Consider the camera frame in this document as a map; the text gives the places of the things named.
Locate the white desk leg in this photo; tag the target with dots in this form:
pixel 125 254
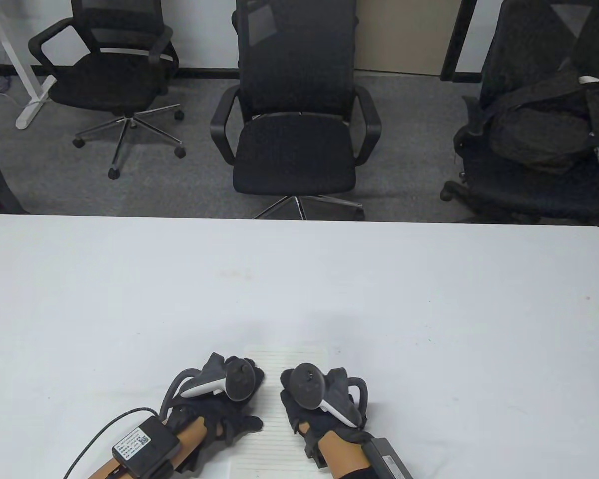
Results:
pixel 30 85

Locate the black chair holding bag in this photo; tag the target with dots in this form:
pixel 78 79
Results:
pixel 529 189

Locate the grey white handheld controller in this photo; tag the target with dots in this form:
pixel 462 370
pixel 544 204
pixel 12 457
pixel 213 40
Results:
pixel 237 381
pixel 307 386

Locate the person's left hand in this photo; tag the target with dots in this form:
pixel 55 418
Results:
pixel 214 414

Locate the beige door panel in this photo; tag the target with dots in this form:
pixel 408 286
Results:
pixel 404 35

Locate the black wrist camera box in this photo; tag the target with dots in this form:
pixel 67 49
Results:
pixel 389 459
pixel 142 446

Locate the black high-back mesh chair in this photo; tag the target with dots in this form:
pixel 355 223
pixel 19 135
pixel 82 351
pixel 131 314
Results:
pixel 294 149

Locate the white lined paper sheet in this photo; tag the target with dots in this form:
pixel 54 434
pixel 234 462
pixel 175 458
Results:
pixel 274 439

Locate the black door frame post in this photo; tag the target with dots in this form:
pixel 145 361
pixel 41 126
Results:
pixel 456 40

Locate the person's right hand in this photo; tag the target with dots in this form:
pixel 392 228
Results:
pixel 299 416

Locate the black bag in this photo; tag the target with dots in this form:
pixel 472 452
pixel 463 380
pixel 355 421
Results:
pixel 539 129

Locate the person's right forearm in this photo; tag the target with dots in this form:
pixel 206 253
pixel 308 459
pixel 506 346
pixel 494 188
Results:
pixel 342 454

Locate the black chair with chrome base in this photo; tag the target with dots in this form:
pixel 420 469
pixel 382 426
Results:
pixel 107 82

